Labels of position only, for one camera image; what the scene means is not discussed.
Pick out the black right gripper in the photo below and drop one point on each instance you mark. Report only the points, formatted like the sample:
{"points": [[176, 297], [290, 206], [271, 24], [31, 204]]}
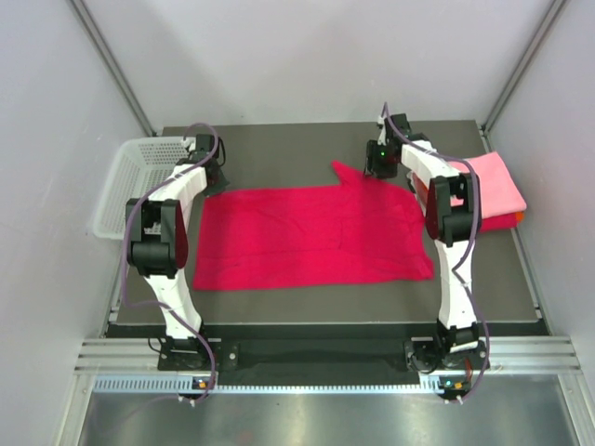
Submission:
{"points": [[372, 165]]}

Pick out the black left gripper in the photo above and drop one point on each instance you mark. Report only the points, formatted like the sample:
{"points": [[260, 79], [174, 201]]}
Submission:
{"points": [[219, 187]]}

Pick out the crimson red t shirt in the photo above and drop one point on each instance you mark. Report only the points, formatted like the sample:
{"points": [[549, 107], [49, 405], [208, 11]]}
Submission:
{"points": [[361, 230]]}

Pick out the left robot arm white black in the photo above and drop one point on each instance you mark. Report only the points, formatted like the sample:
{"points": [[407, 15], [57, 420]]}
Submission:
{"points": [[157, 247]]}

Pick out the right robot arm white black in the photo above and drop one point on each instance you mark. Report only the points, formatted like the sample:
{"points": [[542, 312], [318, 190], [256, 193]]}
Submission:
{"points": [[448, 191]]}

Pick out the white perforated plastic basket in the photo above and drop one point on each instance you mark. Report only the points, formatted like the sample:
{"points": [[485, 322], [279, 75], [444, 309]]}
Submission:
{"points": [[139, 165]]}

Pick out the light pink folded t shirt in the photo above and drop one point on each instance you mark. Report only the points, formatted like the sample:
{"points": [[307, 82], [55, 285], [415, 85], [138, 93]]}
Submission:
{"points": [[499, 194]]}

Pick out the red folded t shirt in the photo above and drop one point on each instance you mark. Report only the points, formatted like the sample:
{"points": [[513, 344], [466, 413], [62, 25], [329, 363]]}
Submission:
{"points": [[502, 222]]}

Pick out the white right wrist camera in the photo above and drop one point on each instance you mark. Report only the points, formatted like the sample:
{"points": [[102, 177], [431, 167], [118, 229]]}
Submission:
{"points": [[385, 130]]}

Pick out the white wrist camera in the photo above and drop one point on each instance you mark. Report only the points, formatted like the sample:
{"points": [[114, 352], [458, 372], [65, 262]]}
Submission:
{"points": [[385, 130], [189, 143]]}

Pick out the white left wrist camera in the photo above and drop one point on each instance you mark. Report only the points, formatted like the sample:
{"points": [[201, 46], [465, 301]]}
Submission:
{"points": [[189, 143]]}

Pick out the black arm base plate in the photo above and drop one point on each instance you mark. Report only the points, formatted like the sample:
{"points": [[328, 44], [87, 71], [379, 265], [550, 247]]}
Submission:
{"points": [[324, 352]]}

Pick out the left aluminium frame post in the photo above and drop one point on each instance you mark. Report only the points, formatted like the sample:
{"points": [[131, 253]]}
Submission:
{"points": [[98, 40]]}

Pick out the aluminium frame post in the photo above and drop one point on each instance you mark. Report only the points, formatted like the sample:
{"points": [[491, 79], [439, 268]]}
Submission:
{"points": [[529, 53], [98, 40]]}

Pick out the grey slotted cable duct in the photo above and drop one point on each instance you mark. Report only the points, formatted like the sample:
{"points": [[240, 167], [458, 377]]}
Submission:
{"points": [[195, 385]]}

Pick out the right aluminium frame post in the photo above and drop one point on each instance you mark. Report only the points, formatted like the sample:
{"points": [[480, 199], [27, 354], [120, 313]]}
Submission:
{"points": [[529, 53]]}

